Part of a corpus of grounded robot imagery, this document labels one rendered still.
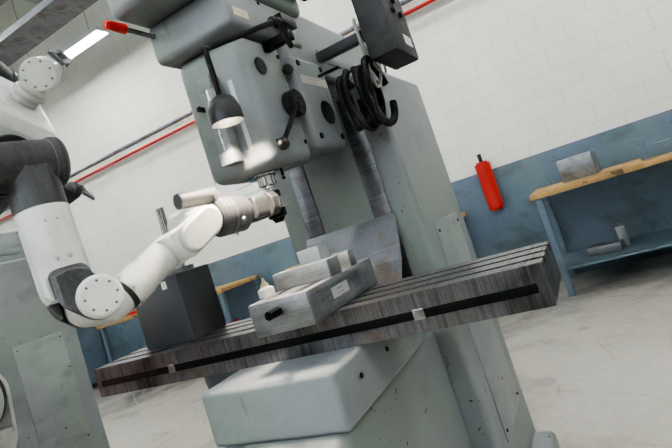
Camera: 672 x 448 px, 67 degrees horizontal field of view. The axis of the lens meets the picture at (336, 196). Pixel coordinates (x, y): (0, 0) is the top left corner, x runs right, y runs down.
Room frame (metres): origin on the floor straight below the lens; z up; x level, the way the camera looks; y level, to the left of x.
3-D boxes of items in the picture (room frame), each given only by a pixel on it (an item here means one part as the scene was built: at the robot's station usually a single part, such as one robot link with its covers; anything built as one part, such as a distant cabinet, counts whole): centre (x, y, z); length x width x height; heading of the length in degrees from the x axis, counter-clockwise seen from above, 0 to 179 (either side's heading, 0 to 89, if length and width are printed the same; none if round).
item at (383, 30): (1.38, -0.28, 1.62); 0.20 x 0.09 x 0.21; 154
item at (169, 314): (1.49, 0.54, 1.06); 0.22 x 0.12 x 0.20; 57
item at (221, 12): (1.29, 0.13, 1.68); 0.34 x 0.24 x 0.10; 154
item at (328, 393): (1.26, 0.15, 0.82); 0.50 x 0.35 x 0.12; 154
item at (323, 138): (1.43, 0.06, 1.47); 0.24 x 0.19 x 0.26; 64
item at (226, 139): (1.16, 0.20, 1.45); 0.04 x 0.04 x 0.21; 64
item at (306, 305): (1.20, 0.11, 1.01); 0.35 x 0.15 x 0.11; 154
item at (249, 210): (1.19, 0.21, 1.23); 0.13 x 0.12 x 0.10; 49
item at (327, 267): (1.18, 0.12, 1.05); 0.15 x 0.06 x 0.04; 64
